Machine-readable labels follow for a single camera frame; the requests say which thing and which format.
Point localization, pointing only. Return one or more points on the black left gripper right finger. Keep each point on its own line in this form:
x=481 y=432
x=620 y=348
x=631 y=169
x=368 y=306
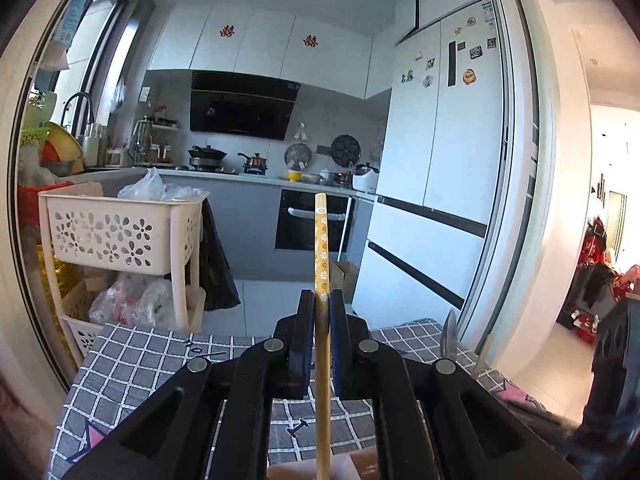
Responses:
x=433 y=421

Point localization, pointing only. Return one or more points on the yellow patterned wooden chopstick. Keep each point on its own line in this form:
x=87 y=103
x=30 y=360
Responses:
x=322 y=363

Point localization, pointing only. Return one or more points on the black built-in oven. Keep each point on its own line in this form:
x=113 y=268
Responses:
x=295 y=226

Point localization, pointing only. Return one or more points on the white rice cooker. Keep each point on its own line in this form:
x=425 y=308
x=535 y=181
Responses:
x=365 y=178

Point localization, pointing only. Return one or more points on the white refrigerator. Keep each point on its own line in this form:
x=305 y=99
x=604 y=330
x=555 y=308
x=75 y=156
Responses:
x=439 y=172

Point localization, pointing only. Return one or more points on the beige plastic storage rack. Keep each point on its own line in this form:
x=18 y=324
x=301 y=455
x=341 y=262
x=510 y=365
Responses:
x=79 y=225

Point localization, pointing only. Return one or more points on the white upper kitchen cabinets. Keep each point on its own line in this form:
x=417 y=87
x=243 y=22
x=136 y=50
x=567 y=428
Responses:
x=239 y=39

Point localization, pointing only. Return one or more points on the steel spoon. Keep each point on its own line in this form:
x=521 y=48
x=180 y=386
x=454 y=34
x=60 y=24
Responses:
x=449 y=337

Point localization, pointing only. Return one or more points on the grey checked tablecloth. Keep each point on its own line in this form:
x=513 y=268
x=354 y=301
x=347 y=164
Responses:
x=125 y=366

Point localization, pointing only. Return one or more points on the black range hood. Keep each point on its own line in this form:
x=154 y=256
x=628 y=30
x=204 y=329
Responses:
x=241 y=104

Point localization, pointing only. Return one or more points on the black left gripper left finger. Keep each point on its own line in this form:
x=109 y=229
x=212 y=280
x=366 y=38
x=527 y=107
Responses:
x=210 y=420

